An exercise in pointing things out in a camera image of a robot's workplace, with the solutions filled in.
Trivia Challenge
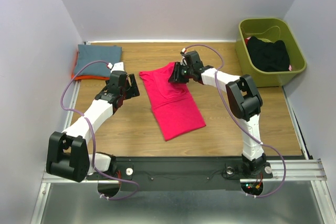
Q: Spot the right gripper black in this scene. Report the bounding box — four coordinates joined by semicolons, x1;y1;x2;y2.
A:
167;61;193;84

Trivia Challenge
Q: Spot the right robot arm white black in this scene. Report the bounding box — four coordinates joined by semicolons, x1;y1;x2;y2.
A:
169;48;266;177

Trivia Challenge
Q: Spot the black t shirt in bin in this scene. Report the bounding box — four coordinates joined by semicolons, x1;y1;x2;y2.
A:
245;36;292;72

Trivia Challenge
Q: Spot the folded orange t shirt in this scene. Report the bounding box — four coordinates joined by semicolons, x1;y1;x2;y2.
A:
71;51;113;80

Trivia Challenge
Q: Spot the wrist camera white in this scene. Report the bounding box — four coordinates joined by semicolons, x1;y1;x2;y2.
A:
107;62;124;72
180;48;187;66

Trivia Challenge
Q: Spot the folded blue grey t shirt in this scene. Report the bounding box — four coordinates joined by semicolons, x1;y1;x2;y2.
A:
71;44;122;80

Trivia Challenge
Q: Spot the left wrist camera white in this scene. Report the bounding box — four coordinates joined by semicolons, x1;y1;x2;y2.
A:
107;62;124;72

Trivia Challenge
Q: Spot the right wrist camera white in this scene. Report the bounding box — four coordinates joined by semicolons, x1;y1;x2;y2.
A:
180;48;187;66

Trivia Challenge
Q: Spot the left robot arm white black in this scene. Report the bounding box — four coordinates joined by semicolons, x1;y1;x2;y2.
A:
46;70;140;182

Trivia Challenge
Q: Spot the olive green plastic bin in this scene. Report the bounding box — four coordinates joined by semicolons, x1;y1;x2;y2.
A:
236;18;307;87

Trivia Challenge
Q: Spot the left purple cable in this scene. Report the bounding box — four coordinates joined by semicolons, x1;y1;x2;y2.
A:
60;60;140;200

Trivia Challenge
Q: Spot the pink red t shirt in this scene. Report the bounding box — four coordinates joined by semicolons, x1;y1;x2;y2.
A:
139;62;206;141

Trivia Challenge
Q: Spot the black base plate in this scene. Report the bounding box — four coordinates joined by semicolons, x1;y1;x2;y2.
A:
86;156;274;192

